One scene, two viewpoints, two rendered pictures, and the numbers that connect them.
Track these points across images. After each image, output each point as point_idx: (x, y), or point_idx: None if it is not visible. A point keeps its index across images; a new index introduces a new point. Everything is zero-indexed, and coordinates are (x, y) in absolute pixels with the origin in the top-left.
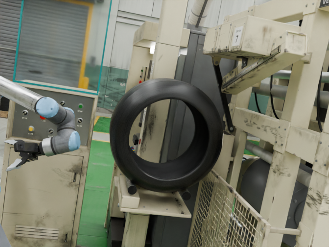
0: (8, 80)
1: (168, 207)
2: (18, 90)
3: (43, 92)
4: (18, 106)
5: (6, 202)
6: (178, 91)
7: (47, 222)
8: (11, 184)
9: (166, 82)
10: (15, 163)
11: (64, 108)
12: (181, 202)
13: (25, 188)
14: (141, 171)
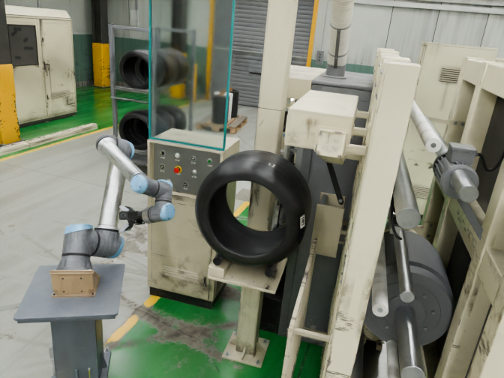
0: (120, 152)
1: (257, 279)
2: (123, 165)
3: (176, 148)
4: (157, 160)
5: (153, 245)
6: (250, 172)
7: (187, 265)
8: (155, 229)
9: (240, 162)
10: (124, 227)
11: (161, 181)
12: (279, 274)
13: (166, 235)
14: (220, 246)
